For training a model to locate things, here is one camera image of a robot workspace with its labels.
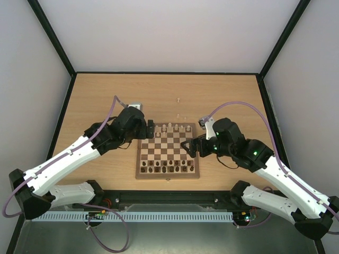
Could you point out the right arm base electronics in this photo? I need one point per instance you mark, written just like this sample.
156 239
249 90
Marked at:
247 218

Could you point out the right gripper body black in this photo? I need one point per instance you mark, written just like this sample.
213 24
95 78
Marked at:
197 146

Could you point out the wooden chess board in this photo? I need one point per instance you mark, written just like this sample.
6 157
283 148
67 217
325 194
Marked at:
167 148

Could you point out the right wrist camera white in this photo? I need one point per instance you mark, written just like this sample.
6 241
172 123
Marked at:
206 123

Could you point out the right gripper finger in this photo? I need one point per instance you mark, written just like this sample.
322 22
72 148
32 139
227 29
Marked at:
190 145
193 153

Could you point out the grey slotted cable duct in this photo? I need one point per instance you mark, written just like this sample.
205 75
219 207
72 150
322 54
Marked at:
78 216

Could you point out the dark pieces back row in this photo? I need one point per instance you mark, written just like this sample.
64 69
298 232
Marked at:
156 163

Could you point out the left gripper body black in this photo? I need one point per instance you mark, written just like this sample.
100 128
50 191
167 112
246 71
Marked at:
141 134

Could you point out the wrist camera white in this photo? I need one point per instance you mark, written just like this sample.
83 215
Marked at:
136 105
206 123

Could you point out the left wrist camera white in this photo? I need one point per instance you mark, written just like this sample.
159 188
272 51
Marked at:
136 105

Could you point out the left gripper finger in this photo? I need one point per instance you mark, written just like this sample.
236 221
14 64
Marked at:
150 124
150 134

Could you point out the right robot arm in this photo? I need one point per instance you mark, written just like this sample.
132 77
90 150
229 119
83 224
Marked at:
310 211

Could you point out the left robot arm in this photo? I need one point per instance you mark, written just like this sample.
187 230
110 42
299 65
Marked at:
36 189

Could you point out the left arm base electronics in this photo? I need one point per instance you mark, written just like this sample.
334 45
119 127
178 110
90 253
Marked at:
96 216

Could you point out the black aluminium frame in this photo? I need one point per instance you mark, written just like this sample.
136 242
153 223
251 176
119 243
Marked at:
39 13

